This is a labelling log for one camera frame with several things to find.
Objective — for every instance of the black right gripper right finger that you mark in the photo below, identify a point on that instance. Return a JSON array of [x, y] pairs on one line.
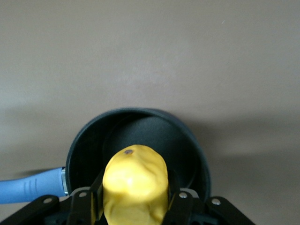
[[181, 206]]

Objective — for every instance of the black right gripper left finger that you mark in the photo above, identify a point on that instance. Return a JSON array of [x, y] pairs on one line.
[[80, 206]]

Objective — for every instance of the yellow potato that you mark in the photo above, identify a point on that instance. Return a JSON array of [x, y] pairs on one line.
[[136, 185]]

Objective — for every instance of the brown table cover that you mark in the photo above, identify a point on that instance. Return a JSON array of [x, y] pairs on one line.
[[150, 58]]

